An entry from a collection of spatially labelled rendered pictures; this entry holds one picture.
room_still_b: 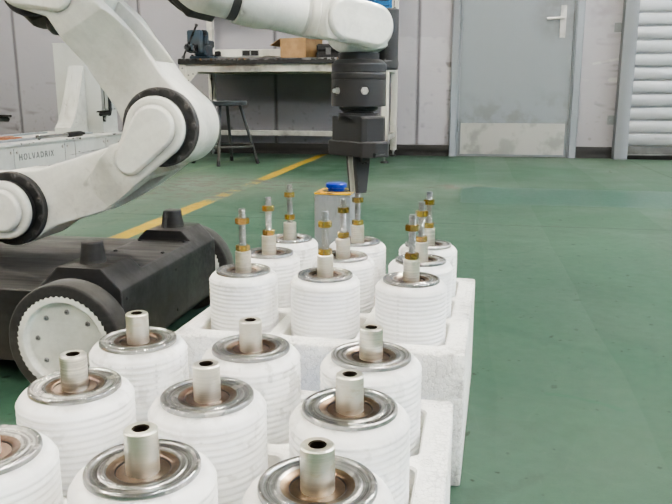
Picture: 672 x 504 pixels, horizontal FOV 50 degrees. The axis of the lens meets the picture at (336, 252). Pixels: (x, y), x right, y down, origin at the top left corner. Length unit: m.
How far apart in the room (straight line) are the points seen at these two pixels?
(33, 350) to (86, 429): 0.69
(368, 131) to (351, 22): 0.17
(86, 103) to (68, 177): 3.26
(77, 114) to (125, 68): 3.24
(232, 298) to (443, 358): 0.29
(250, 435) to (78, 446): 0.14
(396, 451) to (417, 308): 0.39
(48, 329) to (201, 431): 0.73
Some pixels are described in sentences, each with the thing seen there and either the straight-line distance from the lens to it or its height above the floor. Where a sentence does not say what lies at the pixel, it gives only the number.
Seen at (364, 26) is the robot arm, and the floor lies 0.59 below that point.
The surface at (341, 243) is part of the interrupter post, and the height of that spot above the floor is 0.27.
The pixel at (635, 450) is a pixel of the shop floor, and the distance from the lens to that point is 1.14.
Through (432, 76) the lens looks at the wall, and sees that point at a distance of 6.08.
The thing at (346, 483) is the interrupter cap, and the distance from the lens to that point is 0.48.
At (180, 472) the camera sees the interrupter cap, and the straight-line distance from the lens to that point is 0.50.
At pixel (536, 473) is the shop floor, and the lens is 1.04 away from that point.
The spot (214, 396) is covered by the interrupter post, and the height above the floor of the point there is 0.26.
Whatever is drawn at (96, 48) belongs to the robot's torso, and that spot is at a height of 0.57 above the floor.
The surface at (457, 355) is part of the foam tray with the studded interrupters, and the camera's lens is 0.91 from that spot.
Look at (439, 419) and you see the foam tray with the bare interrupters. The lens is 0.74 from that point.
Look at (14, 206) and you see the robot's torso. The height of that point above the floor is 0.29.
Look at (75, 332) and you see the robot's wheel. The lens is 1.25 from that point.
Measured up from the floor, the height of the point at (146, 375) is 0.23.
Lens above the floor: 0.49
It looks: 12 degrees down
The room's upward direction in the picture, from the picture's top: straight up
